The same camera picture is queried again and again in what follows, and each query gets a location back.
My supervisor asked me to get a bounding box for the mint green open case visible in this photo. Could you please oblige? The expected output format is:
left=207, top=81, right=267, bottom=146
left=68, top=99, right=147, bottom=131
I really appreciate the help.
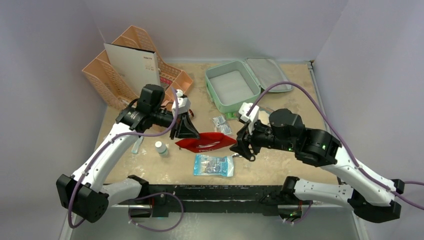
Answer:
left=205, top=57, right=289, bottom=114

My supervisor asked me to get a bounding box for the peach plastic file organizer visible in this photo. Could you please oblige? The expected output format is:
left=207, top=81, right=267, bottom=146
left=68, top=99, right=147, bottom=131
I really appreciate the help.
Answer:
left=82, top=25, right=194, bottom=110

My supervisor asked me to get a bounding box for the red first aid pouch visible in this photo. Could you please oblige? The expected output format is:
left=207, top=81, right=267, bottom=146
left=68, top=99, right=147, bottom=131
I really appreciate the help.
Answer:
left=175, top=132, right=237, bottom=153

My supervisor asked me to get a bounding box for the blue gauze packet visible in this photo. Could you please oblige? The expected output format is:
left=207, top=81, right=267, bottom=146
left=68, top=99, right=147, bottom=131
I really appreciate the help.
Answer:
left=193, top=154, right=234, bottom=178

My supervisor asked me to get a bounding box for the green pill pack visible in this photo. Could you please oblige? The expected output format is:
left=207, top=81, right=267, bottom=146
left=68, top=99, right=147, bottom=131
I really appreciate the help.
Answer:
left=224, top=112, right=239, bottom=120

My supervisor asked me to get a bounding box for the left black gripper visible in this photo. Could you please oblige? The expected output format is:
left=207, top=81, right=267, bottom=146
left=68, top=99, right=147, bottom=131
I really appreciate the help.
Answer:
left=151, top=107, right=201, bottom=140

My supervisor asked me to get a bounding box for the small white bottle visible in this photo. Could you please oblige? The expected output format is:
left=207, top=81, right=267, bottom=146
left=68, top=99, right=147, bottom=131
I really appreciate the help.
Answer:
left=154, top=141, right=169, bottom=158

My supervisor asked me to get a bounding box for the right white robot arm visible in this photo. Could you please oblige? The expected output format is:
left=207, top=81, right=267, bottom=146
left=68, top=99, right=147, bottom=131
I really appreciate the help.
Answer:
left=230, top=103, right=405, bottom=223

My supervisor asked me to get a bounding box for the bandage strip left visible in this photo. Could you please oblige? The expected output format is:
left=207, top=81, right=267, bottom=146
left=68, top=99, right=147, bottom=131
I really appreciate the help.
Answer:
left=131, top=136, right=144, bottom=155

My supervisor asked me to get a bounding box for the white gauze bag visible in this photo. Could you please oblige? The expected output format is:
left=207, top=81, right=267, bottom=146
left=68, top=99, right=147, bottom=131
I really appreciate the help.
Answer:
left=258, top=106, right=274, bottom=126

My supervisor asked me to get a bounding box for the clear bag of pads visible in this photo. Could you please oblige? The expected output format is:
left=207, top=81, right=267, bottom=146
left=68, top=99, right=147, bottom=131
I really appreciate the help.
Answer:
left=212, top=115, right=233, bottom=136

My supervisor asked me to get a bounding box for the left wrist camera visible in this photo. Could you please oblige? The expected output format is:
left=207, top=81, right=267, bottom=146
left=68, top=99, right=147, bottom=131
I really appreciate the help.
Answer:
left=171, top=89, right=191, bottom=115

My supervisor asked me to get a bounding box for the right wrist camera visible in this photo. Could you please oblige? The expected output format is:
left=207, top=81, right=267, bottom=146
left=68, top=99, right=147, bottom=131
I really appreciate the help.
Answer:
left=238, top=102, right=260, bottom=135

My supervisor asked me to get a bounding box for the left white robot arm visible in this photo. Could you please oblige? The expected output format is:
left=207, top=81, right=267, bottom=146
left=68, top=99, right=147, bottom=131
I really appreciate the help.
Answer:
left=56, top=84, right=200, bottom=229

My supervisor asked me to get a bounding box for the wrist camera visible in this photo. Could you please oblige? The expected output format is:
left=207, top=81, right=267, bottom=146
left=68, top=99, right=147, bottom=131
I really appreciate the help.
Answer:
left=171, top=89, right=191, bottom=115
left=238, top=102, right=260, bottom=135

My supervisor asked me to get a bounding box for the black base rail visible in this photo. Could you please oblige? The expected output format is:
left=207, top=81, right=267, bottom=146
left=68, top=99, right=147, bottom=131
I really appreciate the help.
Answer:
left=127, top=183, right=314, bottom=220

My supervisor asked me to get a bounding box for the white booklet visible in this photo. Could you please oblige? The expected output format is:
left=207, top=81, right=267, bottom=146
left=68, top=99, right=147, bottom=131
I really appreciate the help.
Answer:
left=103, top=43, right=161, bottom=95

